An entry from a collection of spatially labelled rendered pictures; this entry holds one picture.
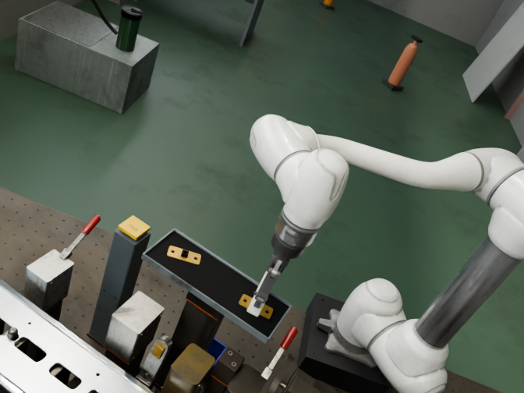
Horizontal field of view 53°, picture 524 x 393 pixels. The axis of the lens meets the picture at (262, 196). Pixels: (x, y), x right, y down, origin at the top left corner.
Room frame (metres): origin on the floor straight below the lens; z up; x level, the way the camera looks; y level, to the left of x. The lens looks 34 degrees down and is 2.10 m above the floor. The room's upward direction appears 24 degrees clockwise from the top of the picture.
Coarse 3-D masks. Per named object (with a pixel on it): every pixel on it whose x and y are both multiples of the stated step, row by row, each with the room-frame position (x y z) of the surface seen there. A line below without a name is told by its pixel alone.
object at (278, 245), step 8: (272, 240) 0.91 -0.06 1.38; (280, 240) 0.89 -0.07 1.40; (280, 248) 0.89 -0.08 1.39; (288, 248) 0.88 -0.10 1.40; (296, 248) 0.89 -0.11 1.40; (304, 248) 0.91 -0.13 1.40; (280, 256) 0.88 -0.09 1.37; (288, 256) 0.88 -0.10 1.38; (296, 256) 0.89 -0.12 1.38; (272, 264) 0.90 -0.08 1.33
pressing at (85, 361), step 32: (0, 288) 0.79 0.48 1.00; (32, 320) 0.74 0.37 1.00; (0, 352) 0.64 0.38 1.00; (64, 352) 0.70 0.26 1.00; (96, 352) 0.73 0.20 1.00; (0, 384) 0.58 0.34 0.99; (32, 384) 0.61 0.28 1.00; (64, 384) 0.63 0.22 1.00; (96, 384) 0.66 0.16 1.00; (128, 384) 0.70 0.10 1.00
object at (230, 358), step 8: (224, 352) 0.80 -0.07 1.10; (232, 352) 0.81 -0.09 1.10; (224, 360) 0.78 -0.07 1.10; (232, 360) 0.79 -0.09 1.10; (240, 360) 0.80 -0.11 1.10; (216, 368) 0.78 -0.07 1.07; (224, 368) 0.77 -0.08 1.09; (232, 368) 0.77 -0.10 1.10; (216, 376) 0.78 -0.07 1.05; (224, 376) 0.77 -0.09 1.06; (232, 376) 0.77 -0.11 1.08; (208, 384) 0.78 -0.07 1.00; (216, 384) 0.78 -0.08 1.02; (224, 384) 0.77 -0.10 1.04; (208, 392) 0.78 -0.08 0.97; (216, 392) 0.78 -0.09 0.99
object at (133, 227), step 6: (132, 216) 1.04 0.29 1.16; (126, 222) 1.01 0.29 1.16; (132, 222) 1.01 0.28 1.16; (138, 222) 1.02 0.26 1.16; (120, 228) 0.98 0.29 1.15; (126, 228) 0.98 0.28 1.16; (132, 228) 0.99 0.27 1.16; (138, 228) 1.00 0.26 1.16; (144, 228) 1.01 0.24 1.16; (126, 234) 0.98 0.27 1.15; (132, 234) 0.98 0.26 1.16; (138, 234) 0.98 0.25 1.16
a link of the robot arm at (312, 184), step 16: (288, 160) 0.95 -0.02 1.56; (304, 160) 0.92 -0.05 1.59; (320, 160) 0.90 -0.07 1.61; (336, 160) 0.91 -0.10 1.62; (288, 176) 0.91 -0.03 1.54; (304, 176) 0.89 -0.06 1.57; (320, 176) 0.88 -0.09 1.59; (336, 176) 0.89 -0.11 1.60; (288, 192) 0.90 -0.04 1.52; (304, 192) 0.87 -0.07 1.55; (320, 192) 0.87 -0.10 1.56; (336, 192) 0.89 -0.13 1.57; (288, 208) 0.89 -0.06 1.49; (304, 208) 0.87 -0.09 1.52; (320, 208) 0.87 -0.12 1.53; (304, 224) 0.88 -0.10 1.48; (320, 224) 0.89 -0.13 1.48
